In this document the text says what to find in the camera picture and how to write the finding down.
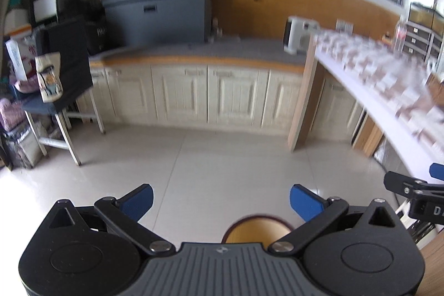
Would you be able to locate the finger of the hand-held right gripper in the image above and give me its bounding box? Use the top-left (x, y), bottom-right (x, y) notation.
top-left (429, 162), bottom-right (444, 181)
top-left (383, 171), bottom-right (431, 196)

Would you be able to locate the white small heater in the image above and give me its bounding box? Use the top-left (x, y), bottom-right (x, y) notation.
top-left (284, 16), bottom-right (321, 55)

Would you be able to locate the clear water bottle red label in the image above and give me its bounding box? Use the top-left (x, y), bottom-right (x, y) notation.
top-left (392, 15), bottom-right (408, 55)

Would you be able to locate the glass fish tank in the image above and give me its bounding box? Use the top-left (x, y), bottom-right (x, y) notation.
top-left (407, 1), bottom-right (444, 29)

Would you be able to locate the white long table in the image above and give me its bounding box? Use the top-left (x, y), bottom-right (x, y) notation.
top-left (288, 50), bottom-right (444, 179)

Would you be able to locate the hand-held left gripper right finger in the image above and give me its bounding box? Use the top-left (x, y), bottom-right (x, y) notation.
top-left (268, 184), bottom-right (399, 255)

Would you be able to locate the white red print shopping bag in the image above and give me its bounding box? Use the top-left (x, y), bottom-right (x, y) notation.
top-left (5, 36), bottom-right (39, 82)

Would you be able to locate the black box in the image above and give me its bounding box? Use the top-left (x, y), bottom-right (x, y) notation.
top-left (83, 10), bottom-right (106, 55)

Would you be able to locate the brown white checkered tablecloth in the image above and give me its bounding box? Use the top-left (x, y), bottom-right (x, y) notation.
top-left (310, 28), bottom-right (444, 148)

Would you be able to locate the cartoon print tote bag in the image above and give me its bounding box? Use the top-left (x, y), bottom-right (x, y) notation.
top-left (35, 52), bottom-right (63, 104)

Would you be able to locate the white dark drawer organizer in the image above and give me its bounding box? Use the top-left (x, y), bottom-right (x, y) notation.
top-left (402, 20), bottom-right (444, 64)

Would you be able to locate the grey floor bag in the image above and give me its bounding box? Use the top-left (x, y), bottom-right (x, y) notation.
top-left (2, 126), bottom-right (46, 170)

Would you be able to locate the beige bin brown rim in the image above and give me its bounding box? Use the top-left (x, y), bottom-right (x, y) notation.
top-left (222, 214), bottom-right (295, 244)

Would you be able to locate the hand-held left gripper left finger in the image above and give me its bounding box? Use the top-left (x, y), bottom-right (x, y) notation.
top-left (45, 183), bottom-right (176, 257)

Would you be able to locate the grey storage box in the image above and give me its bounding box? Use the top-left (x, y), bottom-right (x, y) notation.
top-left (102, 0), bottom-right (213, 49)

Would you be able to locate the cream cabinet grey countertop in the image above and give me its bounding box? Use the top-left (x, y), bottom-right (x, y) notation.
top-left (88, 39), bottom-right (313, 144)

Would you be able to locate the white frame chair black cushion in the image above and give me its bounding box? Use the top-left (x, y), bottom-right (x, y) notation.
top-left (22, 19), bottom-right (106, 166)

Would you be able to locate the pink padded cloth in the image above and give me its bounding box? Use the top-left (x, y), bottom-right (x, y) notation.
top-left (0, 97), bottom-right (26, 133)

